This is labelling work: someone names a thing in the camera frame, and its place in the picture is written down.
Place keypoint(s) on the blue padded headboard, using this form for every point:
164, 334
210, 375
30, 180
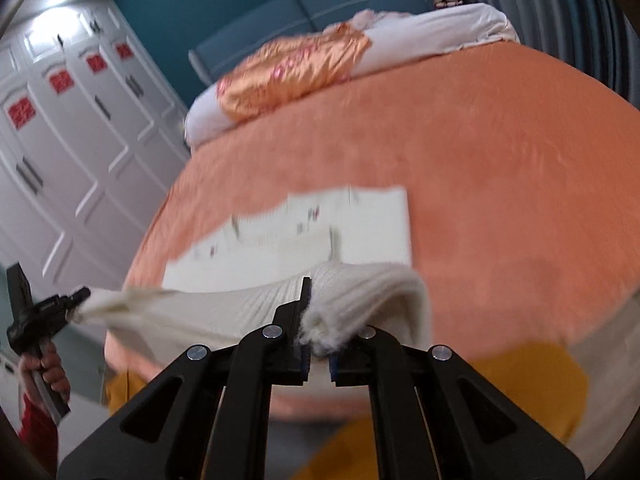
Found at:
320, 5

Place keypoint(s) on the red square door decal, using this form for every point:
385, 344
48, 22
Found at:
60, 82
21, 115

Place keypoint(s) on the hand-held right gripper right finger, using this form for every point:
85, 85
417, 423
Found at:
334, 367

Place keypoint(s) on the person's left forearm red sleeve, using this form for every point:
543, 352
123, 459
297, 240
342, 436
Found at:
37, 440

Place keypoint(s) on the orange fleece blanket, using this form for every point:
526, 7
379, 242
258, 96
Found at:
500, 185

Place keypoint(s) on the person's yellow pants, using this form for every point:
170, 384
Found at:
540, 380

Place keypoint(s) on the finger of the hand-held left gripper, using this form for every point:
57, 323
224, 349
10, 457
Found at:
72, 301

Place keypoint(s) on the long white pillow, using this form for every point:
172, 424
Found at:
425, 35

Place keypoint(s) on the white panelled wardrobe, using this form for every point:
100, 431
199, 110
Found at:
75, 160

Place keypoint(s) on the cream knit sweater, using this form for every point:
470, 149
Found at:
360, 295

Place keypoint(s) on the white printed folded cloth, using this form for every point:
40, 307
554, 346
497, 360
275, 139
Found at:
360, 230

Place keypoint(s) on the orange satin pillow cover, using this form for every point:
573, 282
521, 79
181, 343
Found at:
290, 75

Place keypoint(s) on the person's left hand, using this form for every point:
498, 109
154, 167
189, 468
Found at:
52, 372

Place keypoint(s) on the white bed sheet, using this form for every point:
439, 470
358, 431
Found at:
605, 360

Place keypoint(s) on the grey pleated curtain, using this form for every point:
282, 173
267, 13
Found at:
575, 10

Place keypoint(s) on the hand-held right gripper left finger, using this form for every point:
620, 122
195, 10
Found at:
305, 310

